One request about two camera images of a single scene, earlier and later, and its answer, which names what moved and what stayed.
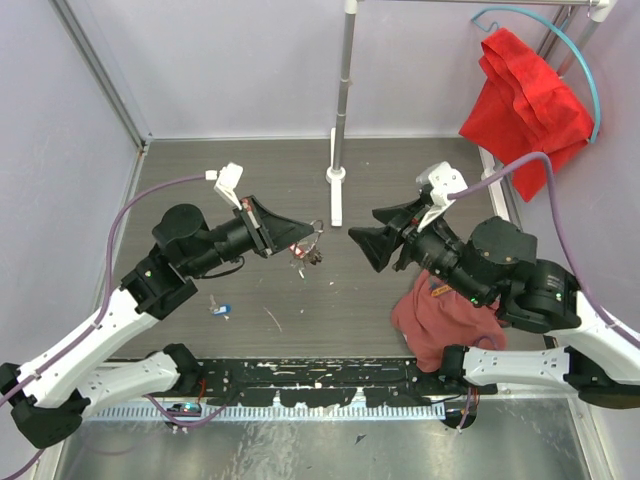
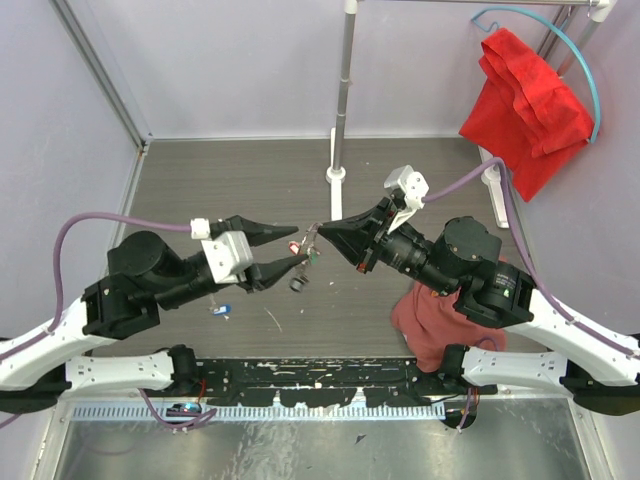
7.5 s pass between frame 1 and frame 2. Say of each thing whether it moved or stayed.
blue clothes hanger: stayed
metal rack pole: stayed
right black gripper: moved
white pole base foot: stayed
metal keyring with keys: moved
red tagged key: stayed
